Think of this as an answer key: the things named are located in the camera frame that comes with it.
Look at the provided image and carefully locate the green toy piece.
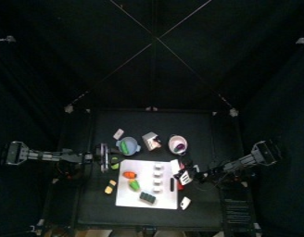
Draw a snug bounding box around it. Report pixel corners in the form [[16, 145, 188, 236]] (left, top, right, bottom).
[[109, 156, 120, 170]]

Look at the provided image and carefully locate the white bowl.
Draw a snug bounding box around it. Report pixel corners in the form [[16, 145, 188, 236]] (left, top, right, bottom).
[[167, 134, 189, 156]]

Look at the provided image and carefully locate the black stand with label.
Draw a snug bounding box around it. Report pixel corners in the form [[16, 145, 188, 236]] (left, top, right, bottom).
[[220, 184, 255, 237]]

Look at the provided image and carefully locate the small white card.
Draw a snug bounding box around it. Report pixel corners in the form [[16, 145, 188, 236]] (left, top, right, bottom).
[[112, 128, 125, 141]]

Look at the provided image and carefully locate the small white toy piece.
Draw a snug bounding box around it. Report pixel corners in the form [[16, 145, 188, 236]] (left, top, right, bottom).
[[179, 196, 192, 211]]

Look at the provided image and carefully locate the green toy vegetable in pot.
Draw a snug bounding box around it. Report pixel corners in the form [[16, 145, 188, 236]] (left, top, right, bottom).
[[119, 141, 131, 156]]

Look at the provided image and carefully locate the white cutting board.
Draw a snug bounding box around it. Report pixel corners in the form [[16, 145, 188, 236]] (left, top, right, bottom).
[[115, 159, 179, 210]]

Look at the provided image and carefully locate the white toy holder box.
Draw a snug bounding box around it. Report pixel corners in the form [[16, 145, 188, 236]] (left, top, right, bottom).
[[141, 131, 163, 152]]

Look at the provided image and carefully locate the thin diagonal brace cord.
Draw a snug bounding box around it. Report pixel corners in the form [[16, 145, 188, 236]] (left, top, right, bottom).
[[109, 0, 236, 111], [68, 0, 212, 107]]

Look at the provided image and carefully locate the yellow orange toy piece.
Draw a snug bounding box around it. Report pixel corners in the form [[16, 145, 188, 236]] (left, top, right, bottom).
[[104, 180, 117, 195]]

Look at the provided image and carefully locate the yellow green toy corn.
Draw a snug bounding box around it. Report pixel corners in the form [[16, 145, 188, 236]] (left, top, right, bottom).
[[127, 179, 141, 192]]

